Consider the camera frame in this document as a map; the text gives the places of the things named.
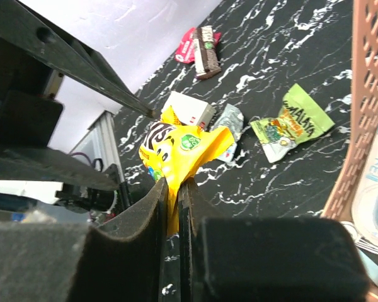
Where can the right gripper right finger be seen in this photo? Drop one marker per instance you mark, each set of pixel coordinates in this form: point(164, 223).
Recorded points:
point(264, 259)

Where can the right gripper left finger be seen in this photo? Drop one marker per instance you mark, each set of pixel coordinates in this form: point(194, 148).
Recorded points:
point(118, 261)

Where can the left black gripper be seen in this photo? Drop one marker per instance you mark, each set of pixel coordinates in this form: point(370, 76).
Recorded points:
point(82, 184)

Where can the yellow M&M's packet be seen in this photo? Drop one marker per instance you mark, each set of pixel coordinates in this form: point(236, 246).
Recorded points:
point(175, 152)

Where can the pink candy packet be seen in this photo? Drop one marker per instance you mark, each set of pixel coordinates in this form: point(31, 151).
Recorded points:
point(185, 53)

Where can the green sour candy bag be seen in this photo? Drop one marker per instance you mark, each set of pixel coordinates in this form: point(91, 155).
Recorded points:
point(299, 120)

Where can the brown white chocolate bar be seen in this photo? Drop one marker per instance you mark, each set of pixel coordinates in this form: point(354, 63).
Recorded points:
point(206, 61)

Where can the white rectangular snack box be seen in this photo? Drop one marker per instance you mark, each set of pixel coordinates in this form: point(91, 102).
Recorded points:
point(189, 110)

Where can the blue correction tape blister pack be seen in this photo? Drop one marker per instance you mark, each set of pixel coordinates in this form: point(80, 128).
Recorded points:
point(365, 203)

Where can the pink plastic desk organizer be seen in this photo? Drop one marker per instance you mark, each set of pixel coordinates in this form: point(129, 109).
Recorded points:
point(363, 126)

